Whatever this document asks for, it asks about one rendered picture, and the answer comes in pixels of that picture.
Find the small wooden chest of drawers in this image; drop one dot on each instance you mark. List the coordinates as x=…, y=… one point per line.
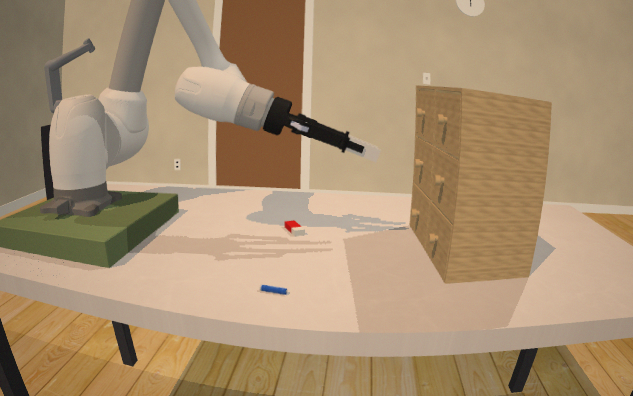
x=503, y=158

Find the blue cylinder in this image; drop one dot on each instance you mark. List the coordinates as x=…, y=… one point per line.
x=273, y=289

